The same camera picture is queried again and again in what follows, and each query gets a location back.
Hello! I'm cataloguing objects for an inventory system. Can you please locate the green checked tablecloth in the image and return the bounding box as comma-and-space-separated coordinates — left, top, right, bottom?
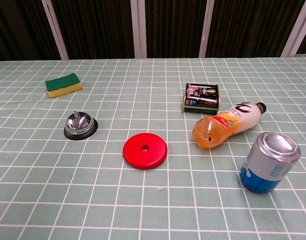
0, 53, 306, 240

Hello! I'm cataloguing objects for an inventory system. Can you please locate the black rectangular food tin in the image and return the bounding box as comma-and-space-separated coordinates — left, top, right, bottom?
183, 82, 221, 116

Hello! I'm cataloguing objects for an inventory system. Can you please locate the red disc with centre hole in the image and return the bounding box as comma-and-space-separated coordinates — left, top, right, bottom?
122, 133, 169, 171

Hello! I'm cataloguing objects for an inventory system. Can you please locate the green and yellow sponge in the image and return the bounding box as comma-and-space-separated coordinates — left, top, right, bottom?
45, 72, 84, 99

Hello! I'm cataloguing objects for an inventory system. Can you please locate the orange drink plastic bottle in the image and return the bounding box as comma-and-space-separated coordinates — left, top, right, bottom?
192, 101, 267, 149

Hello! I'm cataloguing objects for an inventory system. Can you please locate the silver desk bell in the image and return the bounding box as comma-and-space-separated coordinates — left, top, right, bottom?
63, 111, 99, 141

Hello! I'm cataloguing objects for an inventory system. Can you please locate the white vertical frame post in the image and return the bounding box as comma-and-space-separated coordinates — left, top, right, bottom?
280, 0, 306, 58
130, 0, 147, 59
41, 0, 69, 60
198, 0, 215, 58

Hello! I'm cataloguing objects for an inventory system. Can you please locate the blue and silver drink can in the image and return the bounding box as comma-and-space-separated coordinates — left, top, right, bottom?
239, 131, 301, 195

